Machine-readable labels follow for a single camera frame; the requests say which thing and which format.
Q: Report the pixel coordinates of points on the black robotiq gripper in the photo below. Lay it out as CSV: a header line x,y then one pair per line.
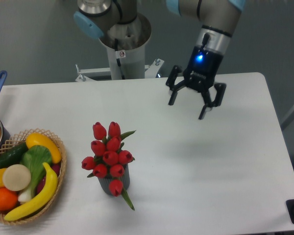
x,y
199,75

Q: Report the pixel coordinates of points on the red tulip bouquet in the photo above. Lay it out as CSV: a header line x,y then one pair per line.
x,y
109,157

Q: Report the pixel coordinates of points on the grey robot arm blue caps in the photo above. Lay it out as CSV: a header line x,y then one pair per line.
x,y
219,19

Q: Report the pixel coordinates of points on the dark grey ribbed vase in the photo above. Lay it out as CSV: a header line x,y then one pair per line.
x,y
105,182

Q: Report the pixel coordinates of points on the dark red vegetable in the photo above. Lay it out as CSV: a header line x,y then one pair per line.
x,y
56,168

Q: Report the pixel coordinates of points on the yellow squash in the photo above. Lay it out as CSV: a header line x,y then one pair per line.
x,y
40,139

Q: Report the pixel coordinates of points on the green bok choy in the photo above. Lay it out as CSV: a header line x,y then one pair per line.
x,y
33,160

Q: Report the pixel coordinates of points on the woven wicker basket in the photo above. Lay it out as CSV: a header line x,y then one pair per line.
x,y
18,139

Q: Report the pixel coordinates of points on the yellow banana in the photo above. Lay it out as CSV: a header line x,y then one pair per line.
x,y
39,200

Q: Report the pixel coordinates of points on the green cucumber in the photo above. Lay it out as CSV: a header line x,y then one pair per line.
x,y
13,155

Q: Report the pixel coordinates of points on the beige round slice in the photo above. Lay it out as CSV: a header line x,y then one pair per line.
x,y
16,177

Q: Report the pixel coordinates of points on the orange fruit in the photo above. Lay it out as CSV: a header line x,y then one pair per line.
x,y
8,200

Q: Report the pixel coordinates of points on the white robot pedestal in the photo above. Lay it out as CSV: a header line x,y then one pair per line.
x,y
125,45

